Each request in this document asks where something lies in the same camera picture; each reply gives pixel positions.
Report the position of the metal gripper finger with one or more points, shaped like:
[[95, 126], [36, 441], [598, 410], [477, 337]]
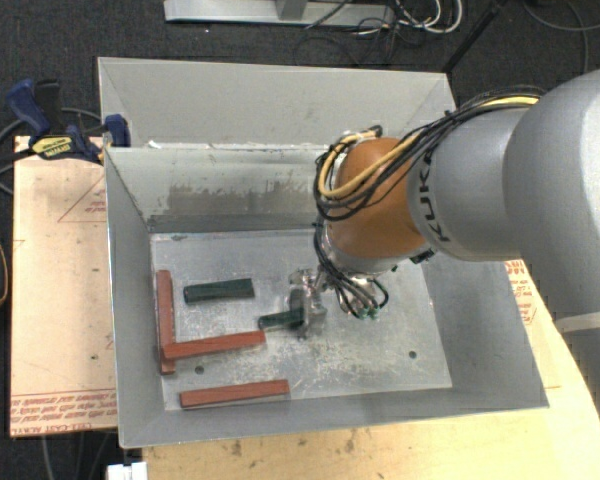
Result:
[[316, 320], [297, 302]]

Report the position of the dark green block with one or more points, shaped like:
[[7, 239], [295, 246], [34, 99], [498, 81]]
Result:
[[219, 290], [277, 320]]

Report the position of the red-brown flat block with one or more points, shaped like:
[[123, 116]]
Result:
[[235, 394], [215, 345], [165, 313]]

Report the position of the grey metal bin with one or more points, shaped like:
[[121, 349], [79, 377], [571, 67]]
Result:
[[280, 108]]

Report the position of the brown cardboard board red print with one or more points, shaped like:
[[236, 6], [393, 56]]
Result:
[[60, 278]]

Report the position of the black cylinder on white bracket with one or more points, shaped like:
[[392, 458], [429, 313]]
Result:
[[422, 256]]

